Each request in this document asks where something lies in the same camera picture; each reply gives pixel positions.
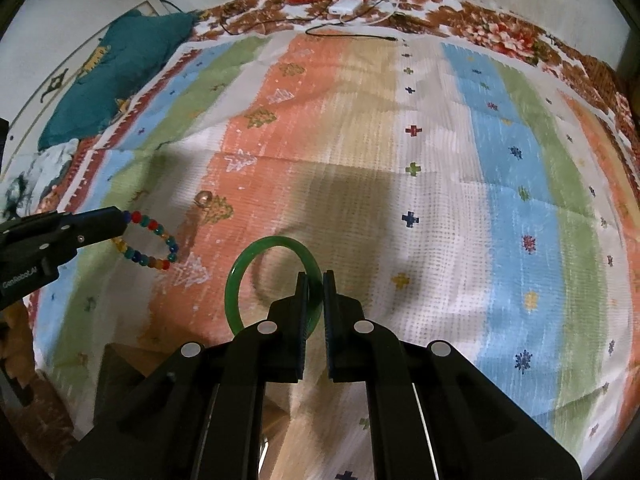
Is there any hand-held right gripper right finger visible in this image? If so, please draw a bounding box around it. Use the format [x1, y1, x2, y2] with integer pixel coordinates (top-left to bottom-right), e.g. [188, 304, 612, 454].
[322, 270, 583, 480]

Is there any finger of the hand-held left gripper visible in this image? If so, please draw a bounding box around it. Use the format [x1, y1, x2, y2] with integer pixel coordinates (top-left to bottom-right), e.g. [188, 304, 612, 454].
[20, 206, 129, 235]
[44, 224, 128, 267]

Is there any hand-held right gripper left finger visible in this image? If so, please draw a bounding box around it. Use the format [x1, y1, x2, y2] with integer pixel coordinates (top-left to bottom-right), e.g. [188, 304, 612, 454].
[57, 271, 308, 480]

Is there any green jade bangle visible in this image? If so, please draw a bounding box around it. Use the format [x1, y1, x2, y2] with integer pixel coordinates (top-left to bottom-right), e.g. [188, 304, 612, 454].
[223, 235, 321, 339]

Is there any multicolour bead bracelet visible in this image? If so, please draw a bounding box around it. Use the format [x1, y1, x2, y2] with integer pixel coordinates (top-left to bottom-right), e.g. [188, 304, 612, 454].
[113, 211, 180, 272]

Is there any teal patterned cloth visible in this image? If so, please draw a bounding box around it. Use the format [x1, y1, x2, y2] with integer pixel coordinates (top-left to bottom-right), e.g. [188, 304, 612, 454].
[38, 8, 199, 151]

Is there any striped colourful mat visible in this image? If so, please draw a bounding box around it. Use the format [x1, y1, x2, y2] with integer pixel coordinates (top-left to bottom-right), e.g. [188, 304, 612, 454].
[30, 24, 640, 480]

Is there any black cable with plug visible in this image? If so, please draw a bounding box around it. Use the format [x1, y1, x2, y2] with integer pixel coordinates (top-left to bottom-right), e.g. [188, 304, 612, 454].
[304, 22, 399, 43]

